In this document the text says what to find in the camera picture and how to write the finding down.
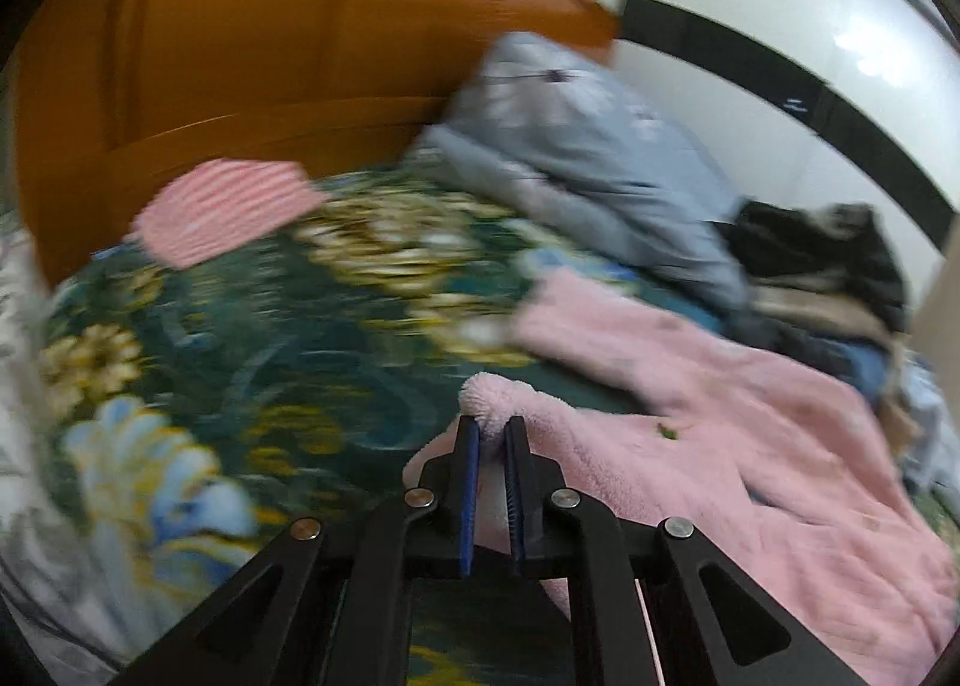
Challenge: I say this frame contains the pale grey garment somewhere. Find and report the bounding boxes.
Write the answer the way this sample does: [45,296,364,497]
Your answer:
[892,356,947,486]

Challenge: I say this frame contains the beige garment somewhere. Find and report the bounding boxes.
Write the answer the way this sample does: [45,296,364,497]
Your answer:
[750,281,901,353]

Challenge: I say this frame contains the pink striped folded cloth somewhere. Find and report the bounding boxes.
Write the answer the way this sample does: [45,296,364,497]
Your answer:
[127,157,331,271]

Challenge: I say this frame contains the wooden headboard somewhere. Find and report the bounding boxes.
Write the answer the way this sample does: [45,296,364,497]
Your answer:
[15,0,620,286]

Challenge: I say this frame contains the black garment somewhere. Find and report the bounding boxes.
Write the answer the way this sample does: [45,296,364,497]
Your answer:
[731,201,912,335]

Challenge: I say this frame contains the white grey patterned cloth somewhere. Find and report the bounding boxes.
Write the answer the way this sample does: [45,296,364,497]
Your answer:
[0,206,128,686]

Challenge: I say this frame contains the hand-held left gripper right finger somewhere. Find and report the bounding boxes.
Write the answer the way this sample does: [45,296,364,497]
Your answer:
[504,414,871,686]

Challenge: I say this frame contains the teal floral blanket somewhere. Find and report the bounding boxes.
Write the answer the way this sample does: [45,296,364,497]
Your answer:
[37,169,960,686]

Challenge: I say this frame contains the blue garment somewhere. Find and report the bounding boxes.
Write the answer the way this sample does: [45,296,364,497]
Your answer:
[821,339,905,398]

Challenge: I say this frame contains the pink fleece pajama garment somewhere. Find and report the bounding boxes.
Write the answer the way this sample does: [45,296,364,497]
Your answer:
[457,270,957,686]

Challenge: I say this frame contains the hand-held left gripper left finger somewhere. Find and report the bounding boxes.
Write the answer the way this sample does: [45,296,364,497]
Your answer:
[112,414,481,686]

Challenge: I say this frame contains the grey daisy print pillow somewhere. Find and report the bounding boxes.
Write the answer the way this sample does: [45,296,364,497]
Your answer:
[442,30,740,222]

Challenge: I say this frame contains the grey-blue folded quilt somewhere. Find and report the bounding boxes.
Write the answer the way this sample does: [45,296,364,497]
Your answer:
[405,127,755,320]

